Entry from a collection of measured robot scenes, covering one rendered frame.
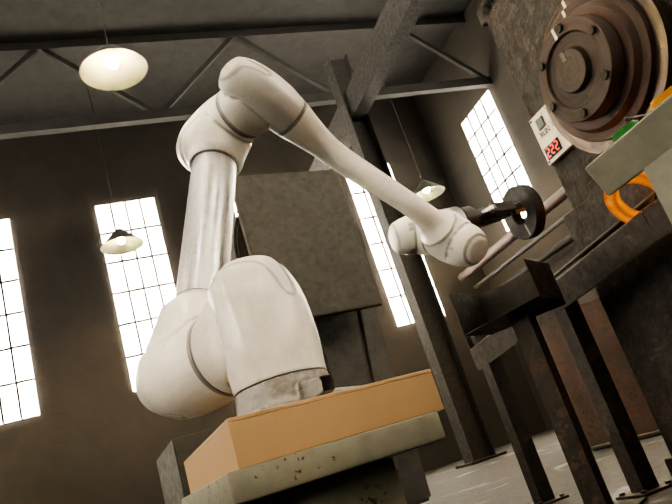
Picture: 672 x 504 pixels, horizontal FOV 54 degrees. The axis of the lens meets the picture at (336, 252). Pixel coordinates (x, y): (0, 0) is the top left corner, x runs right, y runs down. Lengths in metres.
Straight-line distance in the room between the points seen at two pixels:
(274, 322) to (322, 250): 3.31
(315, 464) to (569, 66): 1.38
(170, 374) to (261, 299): 0.23
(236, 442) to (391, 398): 0.23
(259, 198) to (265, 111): 2.87
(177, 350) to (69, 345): 10.55
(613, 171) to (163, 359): 0.76
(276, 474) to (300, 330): 0.25
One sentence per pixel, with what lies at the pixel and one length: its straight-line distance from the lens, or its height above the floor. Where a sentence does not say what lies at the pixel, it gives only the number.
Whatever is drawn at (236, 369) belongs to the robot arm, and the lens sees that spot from 1.04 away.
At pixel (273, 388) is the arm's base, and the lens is 1.00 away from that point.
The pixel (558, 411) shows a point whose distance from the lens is 2.03.
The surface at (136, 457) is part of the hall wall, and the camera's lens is 11.28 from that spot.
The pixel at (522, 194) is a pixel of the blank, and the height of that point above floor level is 0.86.
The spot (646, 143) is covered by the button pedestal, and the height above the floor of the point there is 0.56.
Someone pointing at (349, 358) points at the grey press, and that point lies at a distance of 4.42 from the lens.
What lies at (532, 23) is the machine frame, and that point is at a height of 1.51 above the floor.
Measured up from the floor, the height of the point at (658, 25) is 1.07.
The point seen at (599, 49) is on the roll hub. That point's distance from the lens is 1.89.
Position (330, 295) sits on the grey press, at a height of 1.38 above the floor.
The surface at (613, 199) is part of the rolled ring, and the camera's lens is 1.96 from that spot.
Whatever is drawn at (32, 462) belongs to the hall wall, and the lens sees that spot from 11.39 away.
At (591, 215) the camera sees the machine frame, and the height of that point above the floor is 0.82.
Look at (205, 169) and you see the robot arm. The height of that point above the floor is 0.99.
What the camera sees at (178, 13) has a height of 7.60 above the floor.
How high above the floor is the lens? 0.30
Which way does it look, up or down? 18 degrees up
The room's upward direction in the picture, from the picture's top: 18 degrees counter-clockwise
